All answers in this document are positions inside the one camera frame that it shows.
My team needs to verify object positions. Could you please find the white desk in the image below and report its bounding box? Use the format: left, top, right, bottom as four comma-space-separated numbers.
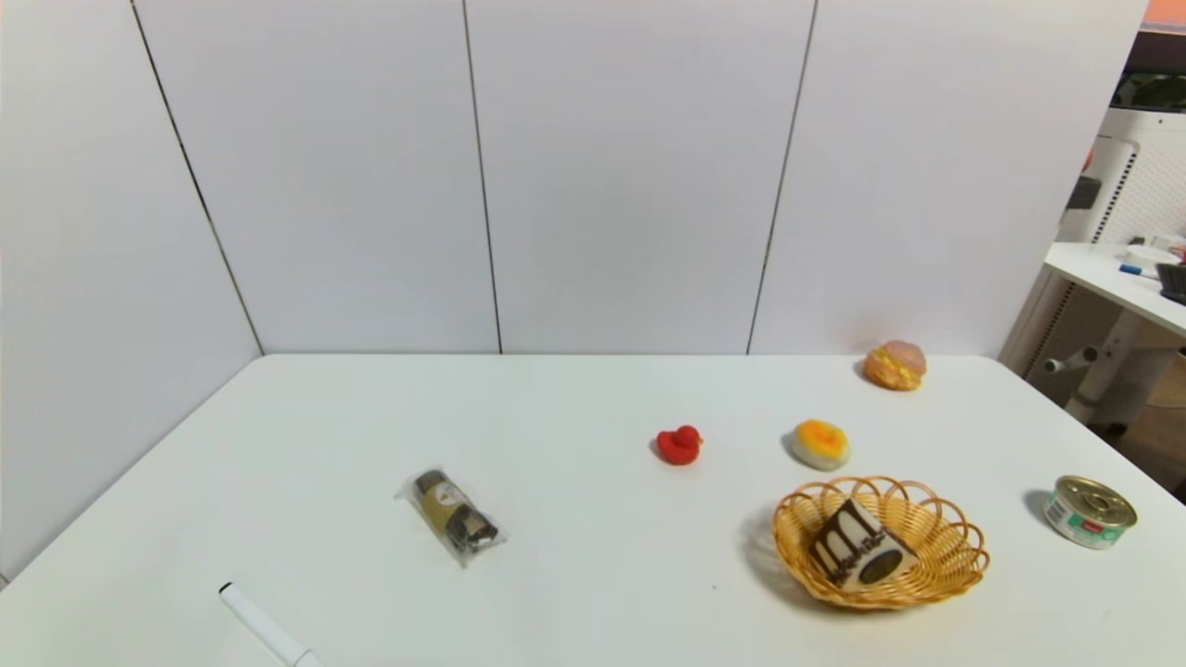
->
1044, 243, 1186, 427

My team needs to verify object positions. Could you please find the white bun with orange topping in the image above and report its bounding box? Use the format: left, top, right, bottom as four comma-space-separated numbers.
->
790, 419, 851, 472

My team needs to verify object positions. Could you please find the white pegboard panel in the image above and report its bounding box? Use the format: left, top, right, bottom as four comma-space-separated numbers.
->
1056, 108, 1186, 246

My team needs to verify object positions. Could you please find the small metal food can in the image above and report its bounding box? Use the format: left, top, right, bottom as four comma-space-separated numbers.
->
1043, 475, 1138, 550

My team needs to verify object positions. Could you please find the yellow woven wicker basket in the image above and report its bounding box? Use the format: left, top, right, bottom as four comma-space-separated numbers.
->
772, 475, 990, 610

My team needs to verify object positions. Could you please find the white marker with black cap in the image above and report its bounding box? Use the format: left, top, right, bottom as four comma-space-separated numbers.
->
219, 582, 325, 667

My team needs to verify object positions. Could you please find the red rubber duck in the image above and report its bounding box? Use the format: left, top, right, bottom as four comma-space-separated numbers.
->
655, 425, 703, 466

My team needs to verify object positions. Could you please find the cream puff burger toy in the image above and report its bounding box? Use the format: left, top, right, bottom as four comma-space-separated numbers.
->
863, 340, 927, 392

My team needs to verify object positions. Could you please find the chocolate cake slice toy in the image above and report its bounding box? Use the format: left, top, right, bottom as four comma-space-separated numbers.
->
808, 497, 920, 590

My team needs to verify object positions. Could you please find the plastic wrapped brown snack roll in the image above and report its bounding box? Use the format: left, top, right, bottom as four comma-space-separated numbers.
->
398, 468, 508, 567

